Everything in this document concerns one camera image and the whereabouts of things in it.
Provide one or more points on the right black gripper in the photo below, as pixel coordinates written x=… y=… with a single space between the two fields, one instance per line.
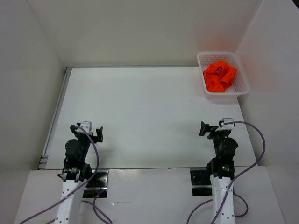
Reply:
x=207 y=128

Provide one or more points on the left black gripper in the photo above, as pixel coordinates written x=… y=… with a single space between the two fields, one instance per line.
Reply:
x=99 y=134

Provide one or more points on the orange shorts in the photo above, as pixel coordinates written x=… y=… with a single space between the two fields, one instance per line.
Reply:
x=219 y=76

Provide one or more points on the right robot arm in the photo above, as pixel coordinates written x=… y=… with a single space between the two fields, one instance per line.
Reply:
x=221 y=170

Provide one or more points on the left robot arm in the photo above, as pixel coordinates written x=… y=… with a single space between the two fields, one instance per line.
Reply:
x=76 y=172

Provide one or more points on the white plastic basket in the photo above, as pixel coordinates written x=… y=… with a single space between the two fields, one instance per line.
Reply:
x=240 y=84

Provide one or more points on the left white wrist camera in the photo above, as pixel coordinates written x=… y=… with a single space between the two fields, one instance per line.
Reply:
x=86 y=125

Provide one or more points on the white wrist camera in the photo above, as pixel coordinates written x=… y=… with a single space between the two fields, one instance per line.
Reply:
x=226 y=124
x=86 y=125

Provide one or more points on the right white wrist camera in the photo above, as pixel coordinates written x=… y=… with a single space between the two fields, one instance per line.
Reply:
x=226 y=124

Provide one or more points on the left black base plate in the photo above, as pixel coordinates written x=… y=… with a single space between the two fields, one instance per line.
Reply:
x=97 y=187

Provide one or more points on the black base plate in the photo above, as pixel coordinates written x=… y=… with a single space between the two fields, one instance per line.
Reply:
x=97 y=187
x=201 y=184

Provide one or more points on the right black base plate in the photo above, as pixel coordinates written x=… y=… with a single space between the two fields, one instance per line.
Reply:
x=201 y=184

